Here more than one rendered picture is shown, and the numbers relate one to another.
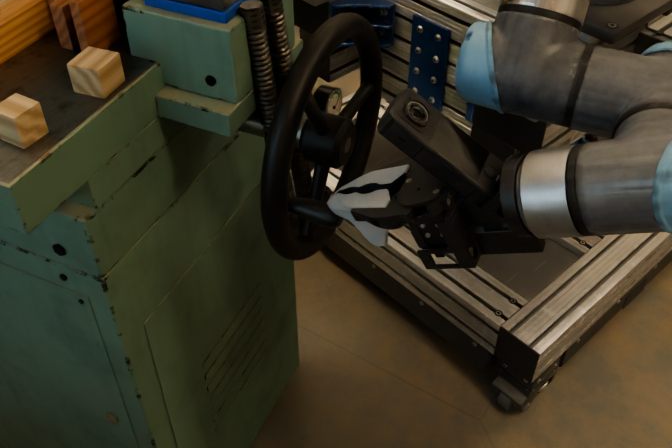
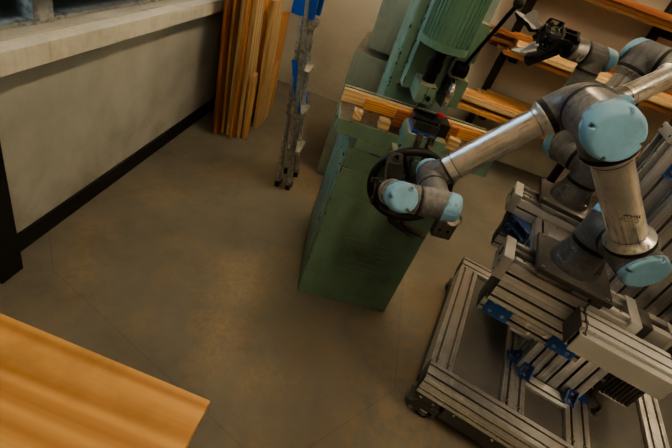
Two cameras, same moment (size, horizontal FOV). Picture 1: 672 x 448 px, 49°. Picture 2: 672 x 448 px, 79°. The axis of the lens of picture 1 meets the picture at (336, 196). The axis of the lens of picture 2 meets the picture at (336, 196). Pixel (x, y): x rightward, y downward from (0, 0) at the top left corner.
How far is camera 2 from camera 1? 0.93 m
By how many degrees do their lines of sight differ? 46
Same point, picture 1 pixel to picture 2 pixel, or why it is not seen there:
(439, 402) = (394, 370)
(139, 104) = (385, 138)
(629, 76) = (432, 183)
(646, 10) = (568, 280)
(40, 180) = (346, 124)
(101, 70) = (382, 120)
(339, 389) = (380, 328)
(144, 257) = (356, 178)
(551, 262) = (485, 387)
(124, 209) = (360, 158)
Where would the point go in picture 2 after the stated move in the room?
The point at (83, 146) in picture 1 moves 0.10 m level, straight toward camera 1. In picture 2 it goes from (362, 130) to (343, 133)
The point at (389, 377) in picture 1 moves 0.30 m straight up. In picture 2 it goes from (395, 347) to (422, 305)
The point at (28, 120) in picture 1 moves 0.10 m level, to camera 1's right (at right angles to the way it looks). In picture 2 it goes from (357, 113) to (368, 127)
